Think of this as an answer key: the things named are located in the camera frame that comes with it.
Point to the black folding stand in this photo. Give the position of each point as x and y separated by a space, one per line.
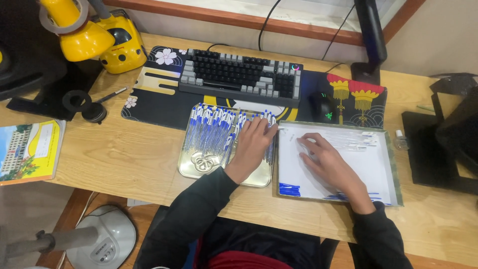
448 142

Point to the long heap of blue refills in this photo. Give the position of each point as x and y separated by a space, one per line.
373 196

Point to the row of clear pen barrels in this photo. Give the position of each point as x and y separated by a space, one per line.
351 141

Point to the black monitor stand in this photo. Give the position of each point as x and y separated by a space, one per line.
33 63

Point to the grey floor fan base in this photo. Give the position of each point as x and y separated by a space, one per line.
101 239

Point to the small clear bottle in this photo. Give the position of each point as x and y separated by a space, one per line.
400 141

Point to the pile of assembled blue pens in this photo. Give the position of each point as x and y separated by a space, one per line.
211 129

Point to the small heap of blue refills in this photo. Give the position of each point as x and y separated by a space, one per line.
289 189

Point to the green pen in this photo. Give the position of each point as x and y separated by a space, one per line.
425 108

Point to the black grey mechanical keyboard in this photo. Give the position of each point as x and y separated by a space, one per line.
231 74

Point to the gold metal tray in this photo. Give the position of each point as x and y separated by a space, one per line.
194 168

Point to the person's right hand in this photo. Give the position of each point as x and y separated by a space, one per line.
332 168

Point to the person's left hand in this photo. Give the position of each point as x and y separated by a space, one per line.
252 149

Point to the black round cap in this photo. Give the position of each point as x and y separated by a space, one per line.
94 113

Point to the black thin brush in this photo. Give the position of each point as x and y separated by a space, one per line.
112 95

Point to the white box lid green rim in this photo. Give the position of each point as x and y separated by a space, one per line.
373 172

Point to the black patterned desk mat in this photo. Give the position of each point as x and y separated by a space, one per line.
157 97

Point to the black computer mouse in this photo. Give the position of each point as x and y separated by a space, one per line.
323 106

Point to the yellow notebook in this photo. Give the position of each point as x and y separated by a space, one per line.
30 151

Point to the grey tape roll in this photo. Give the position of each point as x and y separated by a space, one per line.
50 23

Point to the person's left fingers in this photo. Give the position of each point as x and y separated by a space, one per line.
259 129

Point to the yellow desk lamp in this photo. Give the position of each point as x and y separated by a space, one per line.
119 45

